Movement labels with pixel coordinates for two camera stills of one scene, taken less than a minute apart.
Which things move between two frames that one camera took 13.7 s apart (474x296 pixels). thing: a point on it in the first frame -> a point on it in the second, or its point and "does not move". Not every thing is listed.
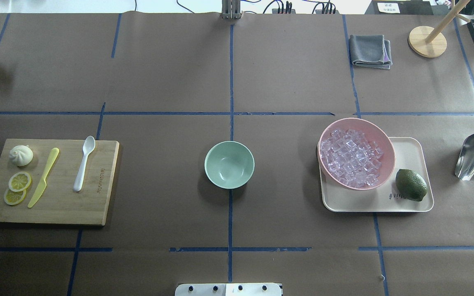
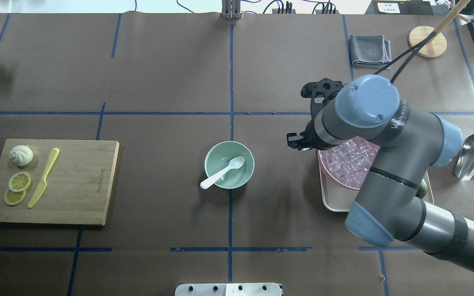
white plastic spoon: [88, 145] -> [235, 163]
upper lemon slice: [19, 181] does not move
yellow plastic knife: [42, 183] does not move
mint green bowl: [229, 165] does not move
